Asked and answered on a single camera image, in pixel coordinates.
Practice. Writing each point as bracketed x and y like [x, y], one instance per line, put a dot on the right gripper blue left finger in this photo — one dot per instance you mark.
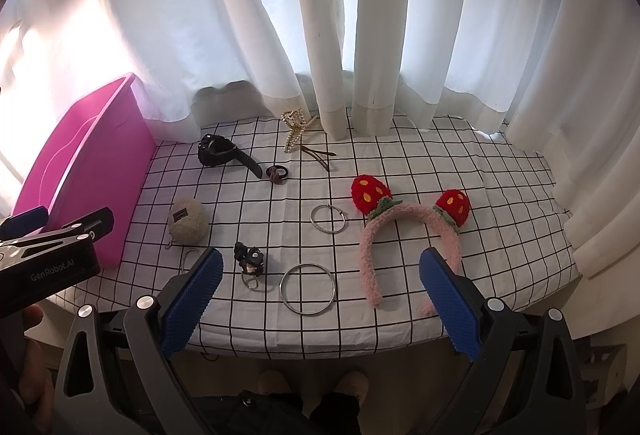
[156, 327]

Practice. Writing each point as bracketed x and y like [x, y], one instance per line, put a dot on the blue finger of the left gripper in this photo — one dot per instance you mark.
[92, 227]
[21, 225]

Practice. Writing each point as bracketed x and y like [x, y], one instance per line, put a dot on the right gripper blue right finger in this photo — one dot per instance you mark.
[481, 329]

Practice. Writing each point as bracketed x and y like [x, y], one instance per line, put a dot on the beige fuzzy round pouch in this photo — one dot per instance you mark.
[187, 222]

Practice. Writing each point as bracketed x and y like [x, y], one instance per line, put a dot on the black charm keychain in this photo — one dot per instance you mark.
[252, 263]

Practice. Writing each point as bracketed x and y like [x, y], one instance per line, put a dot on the black wrist watch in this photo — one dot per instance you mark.
[217, 150]

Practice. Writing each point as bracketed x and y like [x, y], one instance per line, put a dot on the pink strawberry plush headband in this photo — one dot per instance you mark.
[438, 224]

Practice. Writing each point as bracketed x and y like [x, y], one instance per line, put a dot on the small silver bangle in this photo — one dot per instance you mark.
[328, 219]

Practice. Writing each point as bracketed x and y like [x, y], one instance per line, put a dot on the brown hair clip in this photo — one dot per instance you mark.
[322, 157]

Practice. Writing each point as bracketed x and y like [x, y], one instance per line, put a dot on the person's left hand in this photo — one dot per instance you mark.
[36, 387]

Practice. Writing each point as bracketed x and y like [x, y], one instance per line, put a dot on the pink plastic tub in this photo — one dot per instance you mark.
[96, 156]

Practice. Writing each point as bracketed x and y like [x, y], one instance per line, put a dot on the white black grid tablecloth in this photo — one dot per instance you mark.
[513, 243]

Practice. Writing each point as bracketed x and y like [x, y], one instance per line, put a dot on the white curtain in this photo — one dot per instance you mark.
[562, 74]

